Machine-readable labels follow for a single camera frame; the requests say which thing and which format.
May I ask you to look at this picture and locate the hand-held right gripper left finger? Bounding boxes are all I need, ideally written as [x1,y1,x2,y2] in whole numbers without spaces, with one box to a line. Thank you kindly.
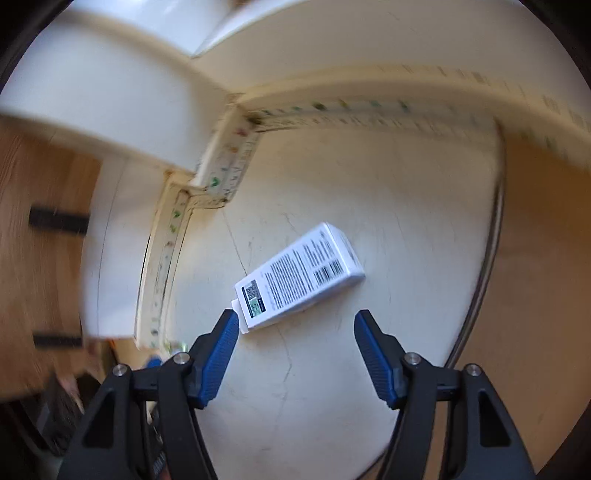
[55,309,241,480]

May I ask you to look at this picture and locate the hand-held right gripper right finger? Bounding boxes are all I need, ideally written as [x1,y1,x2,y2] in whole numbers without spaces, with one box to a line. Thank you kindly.
[353,310,539,480]

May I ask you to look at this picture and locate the white printed carton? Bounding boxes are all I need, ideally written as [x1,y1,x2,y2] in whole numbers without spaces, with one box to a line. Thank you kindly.
[232,222,366,334]

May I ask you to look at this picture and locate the metal floor strip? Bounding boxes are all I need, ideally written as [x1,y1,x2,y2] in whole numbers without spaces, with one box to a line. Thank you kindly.
[443,120,506,370]

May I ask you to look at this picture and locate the light wooden cabinet door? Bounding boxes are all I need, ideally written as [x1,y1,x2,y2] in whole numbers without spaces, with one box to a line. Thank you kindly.
[0,115,102,402]

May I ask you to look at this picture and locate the patterned edge tape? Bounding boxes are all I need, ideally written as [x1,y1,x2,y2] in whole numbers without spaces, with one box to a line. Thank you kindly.
[134,60,591,352]

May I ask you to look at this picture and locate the black door handle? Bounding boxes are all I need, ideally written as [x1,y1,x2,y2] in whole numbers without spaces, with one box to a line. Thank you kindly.
[33,332,86,349]
[28,208,90,236]

